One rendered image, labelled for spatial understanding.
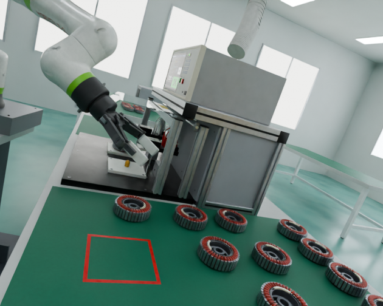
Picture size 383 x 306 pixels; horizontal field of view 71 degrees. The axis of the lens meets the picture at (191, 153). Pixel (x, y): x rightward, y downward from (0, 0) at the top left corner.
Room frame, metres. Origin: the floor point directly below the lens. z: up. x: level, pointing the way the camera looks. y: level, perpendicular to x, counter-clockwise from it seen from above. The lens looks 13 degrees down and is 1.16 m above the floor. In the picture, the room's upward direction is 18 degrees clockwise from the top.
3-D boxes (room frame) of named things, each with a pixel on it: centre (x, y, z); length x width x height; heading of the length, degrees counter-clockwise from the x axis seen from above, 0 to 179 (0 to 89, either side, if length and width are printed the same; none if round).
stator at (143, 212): (0.75, 0.12, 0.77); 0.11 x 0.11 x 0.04
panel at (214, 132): (1.26, 0.05, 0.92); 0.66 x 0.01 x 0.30; 22
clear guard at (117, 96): (1.01, 0.21, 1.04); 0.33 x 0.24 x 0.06; 112
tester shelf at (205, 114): (1.29, -0.01, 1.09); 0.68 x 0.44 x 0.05; 22
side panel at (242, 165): (1.02, -0.21, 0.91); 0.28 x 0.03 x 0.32; 112
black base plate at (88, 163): (1.18, 0.27, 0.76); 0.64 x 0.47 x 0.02; 22
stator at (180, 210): (0.81, -0.06, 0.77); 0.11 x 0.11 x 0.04
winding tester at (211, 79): (1.28, -0.02, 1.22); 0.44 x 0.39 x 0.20; 22
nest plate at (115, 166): (1.06, 0.24, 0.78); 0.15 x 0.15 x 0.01; 22
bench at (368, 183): (4.22, -2.11, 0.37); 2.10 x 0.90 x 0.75; 22
